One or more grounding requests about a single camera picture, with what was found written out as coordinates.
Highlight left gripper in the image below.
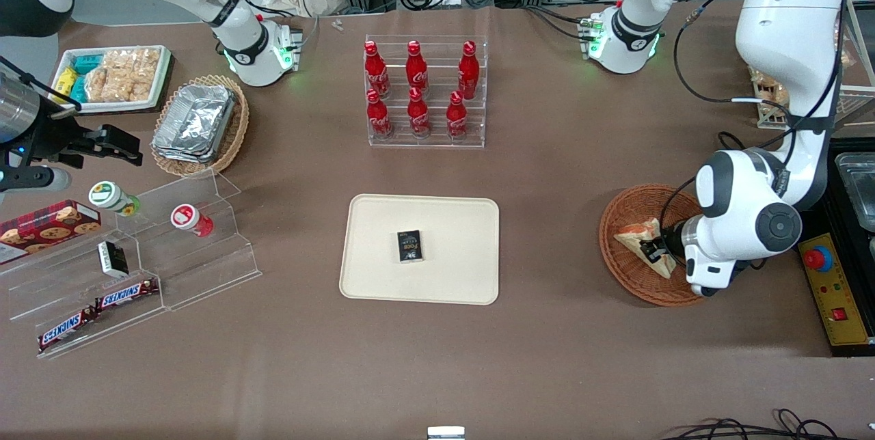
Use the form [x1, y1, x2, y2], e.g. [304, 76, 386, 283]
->
[642, 217, 688, 264]

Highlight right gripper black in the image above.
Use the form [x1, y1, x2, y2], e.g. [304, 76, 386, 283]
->
[30, 114, 144, 169]

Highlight triangle sandwich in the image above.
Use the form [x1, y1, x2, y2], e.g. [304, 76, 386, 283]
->
[613, 219, 679, 280]

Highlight brown wicker basket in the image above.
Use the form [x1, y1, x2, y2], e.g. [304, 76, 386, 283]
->
[599, 183, 712, 308]

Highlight white snack tray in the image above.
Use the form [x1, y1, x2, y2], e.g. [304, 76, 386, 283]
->
[51, 44, 172, 115]

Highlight aluminium foil tray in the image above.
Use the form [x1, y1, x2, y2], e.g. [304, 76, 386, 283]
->
[150, 133, 230, 163]

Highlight light wicker basket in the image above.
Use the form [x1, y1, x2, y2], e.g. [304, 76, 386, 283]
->
[150, 74, 251, 179]

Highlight beige plastic tray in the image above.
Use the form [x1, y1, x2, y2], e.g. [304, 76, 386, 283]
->
[339, 193, 500, 306]

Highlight metal tray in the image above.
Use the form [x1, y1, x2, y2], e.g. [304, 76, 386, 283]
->
[835, 151, 875, 233]

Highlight green sunflower lidded cup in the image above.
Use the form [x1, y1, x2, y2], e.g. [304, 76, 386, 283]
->
[88, 180, 142, 217]

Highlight clear rice cracker bag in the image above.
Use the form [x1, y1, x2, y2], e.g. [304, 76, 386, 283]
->
[85, 68, 154, 104]
[101, 48, 163, 80]

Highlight silver foil packets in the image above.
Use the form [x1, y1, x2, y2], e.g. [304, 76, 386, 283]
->
[153, 84, 237, 154]

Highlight red strawberry lidded cup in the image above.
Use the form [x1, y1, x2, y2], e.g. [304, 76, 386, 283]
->
[170, 203, 215, 238]

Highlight red tartan cookie box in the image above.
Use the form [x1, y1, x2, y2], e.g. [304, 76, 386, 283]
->
[0, 199, 103, 265]

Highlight black and white small box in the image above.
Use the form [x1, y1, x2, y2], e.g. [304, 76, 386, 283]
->
[97, 240, 130, 279]

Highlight Snickers bar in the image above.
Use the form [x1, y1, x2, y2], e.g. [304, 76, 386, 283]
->
[95, 277, 160, 312]
[37, 307, 100, 353]

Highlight clear acrylic stepped shelf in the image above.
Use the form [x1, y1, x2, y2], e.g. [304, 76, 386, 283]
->
[0, 168, 263, 360]

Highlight yellow emergency stop box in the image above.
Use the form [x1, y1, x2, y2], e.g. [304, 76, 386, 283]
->
[798, 233, 873, 347]

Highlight clear bread snack bag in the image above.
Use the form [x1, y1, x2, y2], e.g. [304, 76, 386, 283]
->
[757, 85, 792, 114]
[750, 68, 788, 90]

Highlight red cola bottle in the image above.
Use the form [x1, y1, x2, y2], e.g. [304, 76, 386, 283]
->
[366, 88, 395, 140]
[407, 86, 432, 139]
[446, 90, 470, 141]
[457, 40, 481, 101]
[364, 40, 391, 98]
[405, 40, 430, 96]

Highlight clear acrylic bottle rack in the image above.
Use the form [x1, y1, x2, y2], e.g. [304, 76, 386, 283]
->
[364, 34, 488, 150]

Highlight black card box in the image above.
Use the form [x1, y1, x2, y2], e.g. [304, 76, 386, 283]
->
[396, 229, 425, 264]

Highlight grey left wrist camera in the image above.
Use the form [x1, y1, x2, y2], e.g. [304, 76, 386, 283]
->
[684, 256, 744, 298]

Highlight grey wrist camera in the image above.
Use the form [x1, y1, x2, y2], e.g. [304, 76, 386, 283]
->
[684, 256, 744, 298]
[0, 165, 72, 193]

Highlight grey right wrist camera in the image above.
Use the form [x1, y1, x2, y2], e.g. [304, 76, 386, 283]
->
[0, 165, 72, 193]

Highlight black floor cable bundle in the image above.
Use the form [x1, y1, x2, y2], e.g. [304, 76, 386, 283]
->
[660, 409, 875, 440]

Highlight white wire rack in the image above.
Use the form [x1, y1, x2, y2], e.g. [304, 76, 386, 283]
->
[748, 0, 875, 132]

